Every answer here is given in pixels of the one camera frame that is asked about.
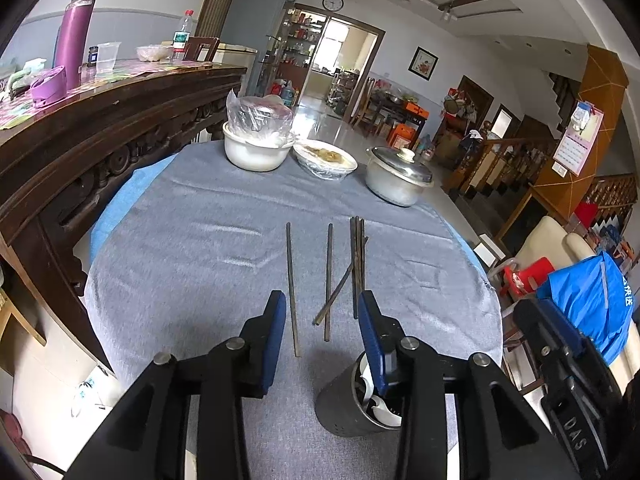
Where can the pink wall calendar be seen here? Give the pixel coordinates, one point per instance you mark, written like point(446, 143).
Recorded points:
point(577, 140)

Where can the white ceramic pot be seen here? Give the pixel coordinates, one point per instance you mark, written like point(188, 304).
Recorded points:
point(250, 155)

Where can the dark wooden dining table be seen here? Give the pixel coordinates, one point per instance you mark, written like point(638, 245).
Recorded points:
point(395, 110)

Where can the framed wall picture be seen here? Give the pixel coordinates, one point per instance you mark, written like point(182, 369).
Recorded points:
point(421, 63)

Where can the clear bowl with food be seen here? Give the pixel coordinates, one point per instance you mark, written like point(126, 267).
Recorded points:
point(155, 53)

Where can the grey tablecloth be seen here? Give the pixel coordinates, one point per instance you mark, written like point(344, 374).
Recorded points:
point(200, 260)

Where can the clear plastic cup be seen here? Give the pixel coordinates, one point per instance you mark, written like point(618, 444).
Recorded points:
point(107, 60)

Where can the red plastic stool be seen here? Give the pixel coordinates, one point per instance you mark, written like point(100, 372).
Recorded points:
point(527, 275)

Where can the orange wooden pillar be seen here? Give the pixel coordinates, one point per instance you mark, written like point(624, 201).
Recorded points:
point(600, 85)

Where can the clear water bottle red cap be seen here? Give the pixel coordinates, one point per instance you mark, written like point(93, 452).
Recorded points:
point(182, 35)

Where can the dark grey perforated utensil holder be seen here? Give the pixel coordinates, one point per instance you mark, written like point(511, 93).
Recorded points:
point(340, 405)

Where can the carved dark wooden sideboard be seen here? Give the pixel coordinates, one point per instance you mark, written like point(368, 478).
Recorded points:
point(75, 150)

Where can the beige armchair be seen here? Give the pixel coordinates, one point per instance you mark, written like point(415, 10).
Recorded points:
point(545, 240)

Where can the small dark jar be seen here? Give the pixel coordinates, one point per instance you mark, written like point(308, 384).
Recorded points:
point(92, 57)

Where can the grey refrigerator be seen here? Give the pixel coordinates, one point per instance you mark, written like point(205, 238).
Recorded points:
point(250, 20)

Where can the small white step stool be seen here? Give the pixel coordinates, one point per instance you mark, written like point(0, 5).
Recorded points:
point(485, 254)

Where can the flat orange box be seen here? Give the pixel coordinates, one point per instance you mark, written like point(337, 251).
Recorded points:
point(416, 108)

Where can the orange cardboard box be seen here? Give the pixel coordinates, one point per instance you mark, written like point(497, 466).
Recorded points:
point(401, 134)

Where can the floral sideboard cover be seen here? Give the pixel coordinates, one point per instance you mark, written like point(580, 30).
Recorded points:
point(125, 72)

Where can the dark wooden chopstick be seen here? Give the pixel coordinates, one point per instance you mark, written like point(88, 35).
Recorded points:
point(362, 245)
point(328, 280)
point(335, 296)
point(353, 260)
point(358, 255)
point(292, 290)

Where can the white ceramic spoon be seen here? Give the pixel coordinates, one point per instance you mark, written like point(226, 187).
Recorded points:
point(380, 410)

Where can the white chest freezer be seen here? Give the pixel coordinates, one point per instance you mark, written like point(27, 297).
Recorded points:
point(237, 55)

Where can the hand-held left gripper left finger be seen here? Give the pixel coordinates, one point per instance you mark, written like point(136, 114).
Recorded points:
point(276, 345)

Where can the purple thermos bottle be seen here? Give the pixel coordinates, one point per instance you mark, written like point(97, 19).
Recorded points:
point(72, 40)

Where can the white bowl with plastic wrap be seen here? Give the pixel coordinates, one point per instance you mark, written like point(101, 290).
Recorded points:
point(325, 157)

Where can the clear plastic bag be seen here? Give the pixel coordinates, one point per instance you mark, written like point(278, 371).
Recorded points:
point(260, 115)

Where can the metal cooking pot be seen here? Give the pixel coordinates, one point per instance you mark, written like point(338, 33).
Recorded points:
point(395, 190)

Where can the round wall clock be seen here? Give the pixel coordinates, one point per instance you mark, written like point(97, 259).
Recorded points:
point(332, 2)

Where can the pendant ceiling lamp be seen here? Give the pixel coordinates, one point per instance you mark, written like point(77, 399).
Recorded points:
point(446, 12)

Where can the wooden chair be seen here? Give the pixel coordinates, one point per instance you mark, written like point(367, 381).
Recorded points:
point(200, 50)

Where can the blue water jug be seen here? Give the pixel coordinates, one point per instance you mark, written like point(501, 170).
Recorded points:
point(287, 94)

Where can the purple round container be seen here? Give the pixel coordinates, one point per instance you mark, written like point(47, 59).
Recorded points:
point(47, 90)

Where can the light blue table cover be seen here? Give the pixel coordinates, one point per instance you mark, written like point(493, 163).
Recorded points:
point(125, 195)

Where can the metal pot lid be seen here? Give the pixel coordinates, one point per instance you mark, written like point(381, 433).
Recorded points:
point(400, 165)

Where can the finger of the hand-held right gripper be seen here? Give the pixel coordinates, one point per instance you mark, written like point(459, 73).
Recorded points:
point(535, 320)

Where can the glass display shelf with bottles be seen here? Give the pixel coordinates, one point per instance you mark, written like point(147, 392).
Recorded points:
point(300, 45)

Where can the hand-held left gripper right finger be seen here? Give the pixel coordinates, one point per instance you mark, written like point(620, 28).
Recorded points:
point(372, 355)

